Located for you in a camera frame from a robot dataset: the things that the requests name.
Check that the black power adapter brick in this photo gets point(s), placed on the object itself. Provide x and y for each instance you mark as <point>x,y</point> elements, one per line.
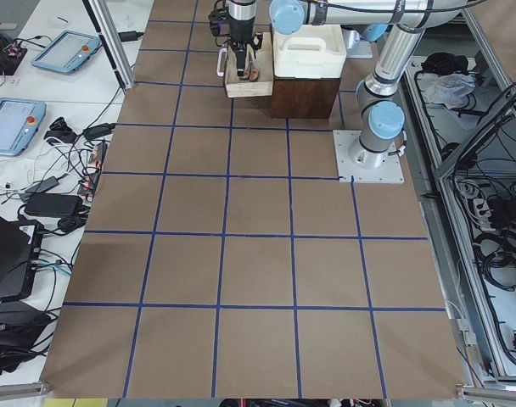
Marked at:
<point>52,205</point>

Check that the wooden drawer with white handle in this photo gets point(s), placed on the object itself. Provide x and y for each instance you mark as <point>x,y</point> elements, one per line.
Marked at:
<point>239,88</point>

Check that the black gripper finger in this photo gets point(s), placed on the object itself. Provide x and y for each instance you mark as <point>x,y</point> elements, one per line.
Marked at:
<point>241,57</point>
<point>257,43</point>

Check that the grey orange handled scissors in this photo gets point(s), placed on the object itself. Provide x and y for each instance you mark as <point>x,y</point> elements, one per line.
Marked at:
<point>251,73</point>

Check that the blue teach pendant upper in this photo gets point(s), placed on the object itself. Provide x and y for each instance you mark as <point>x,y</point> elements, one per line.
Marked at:
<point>67,52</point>

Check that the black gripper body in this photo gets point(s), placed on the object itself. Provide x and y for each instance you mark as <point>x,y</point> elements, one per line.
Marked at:
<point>239,29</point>

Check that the white crumpled cloth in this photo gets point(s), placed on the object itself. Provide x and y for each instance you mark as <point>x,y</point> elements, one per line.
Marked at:
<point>450,90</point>

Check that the black laptop computer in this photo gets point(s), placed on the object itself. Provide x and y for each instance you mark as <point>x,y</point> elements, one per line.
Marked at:
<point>20,243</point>

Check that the blue teach pendant lower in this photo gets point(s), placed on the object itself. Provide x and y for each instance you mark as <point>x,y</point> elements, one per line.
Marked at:
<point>19,121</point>

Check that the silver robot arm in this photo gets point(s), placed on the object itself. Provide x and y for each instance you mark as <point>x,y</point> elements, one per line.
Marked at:
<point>363,23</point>

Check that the aluminium frame post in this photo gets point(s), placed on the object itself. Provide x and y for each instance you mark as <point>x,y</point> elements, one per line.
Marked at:
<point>100,16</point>

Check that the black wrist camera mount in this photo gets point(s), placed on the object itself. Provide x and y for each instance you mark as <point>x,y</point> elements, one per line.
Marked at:
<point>217,19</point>

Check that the white plastic tray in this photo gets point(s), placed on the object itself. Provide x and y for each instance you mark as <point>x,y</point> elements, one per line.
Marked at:
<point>312,52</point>

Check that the blue teach pendant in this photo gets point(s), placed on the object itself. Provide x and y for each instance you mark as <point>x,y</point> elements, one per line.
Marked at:
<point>19,121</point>
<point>67,52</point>

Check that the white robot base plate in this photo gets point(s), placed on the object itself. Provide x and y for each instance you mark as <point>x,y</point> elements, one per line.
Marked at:
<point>356,164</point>

